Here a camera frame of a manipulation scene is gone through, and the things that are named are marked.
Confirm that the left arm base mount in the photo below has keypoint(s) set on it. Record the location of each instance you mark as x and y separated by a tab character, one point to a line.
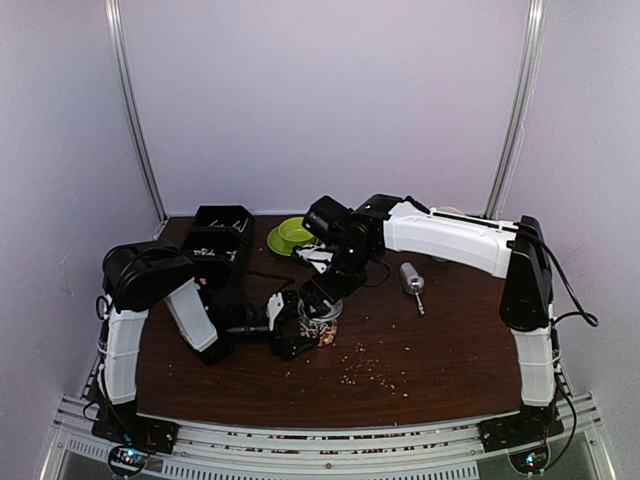
136	439

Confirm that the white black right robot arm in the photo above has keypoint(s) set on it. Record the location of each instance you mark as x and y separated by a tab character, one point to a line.
511	251

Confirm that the green saucer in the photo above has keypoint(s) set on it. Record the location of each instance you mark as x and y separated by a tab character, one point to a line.
277	246

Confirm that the black three-compartment candy tray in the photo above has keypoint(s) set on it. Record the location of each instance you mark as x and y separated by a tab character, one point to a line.
217	243

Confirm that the right aluminium frame post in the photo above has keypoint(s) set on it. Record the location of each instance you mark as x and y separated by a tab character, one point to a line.
522	97

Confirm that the green bowl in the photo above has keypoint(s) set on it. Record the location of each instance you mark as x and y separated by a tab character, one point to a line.
292	231

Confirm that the front aluminium rail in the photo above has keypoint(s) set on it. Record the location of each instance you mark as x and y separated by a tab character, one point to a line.
448	450

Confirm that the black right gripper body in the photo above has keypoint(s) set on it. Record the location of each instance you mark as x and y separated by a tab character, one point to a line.
346	279

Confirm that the silver jar lid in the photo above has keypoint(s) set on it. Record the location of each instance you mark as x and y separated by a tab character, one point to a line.
330	311

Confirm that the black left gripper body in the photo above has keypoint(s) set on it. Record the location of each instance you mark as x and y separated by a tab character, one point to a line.
278	345

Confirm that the aluminium frame post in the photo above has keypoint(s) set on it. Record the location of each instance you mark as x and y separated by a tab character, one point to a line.
117	37
522	97

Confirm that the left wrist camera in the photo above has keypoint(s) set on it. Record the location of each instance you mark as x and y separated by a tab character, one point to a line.
274	307

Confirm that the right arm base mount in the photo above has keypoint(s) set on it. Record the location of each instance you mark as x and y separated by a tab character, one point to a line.
524	436

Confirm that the silver metal scoop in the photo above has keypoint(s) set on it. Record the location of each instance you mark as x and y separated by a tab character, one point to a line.
412	284

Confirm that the clear plastic jar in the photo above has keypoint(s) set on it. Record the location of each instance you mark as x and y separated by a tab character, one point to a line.
322	330

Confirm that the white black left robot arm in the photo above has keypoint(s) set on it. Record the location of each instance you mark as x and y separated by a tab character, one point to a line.
136	277

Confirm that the left aluminium frame post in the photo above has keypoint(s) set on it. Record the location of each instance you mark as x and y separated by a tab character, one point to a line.
117	37

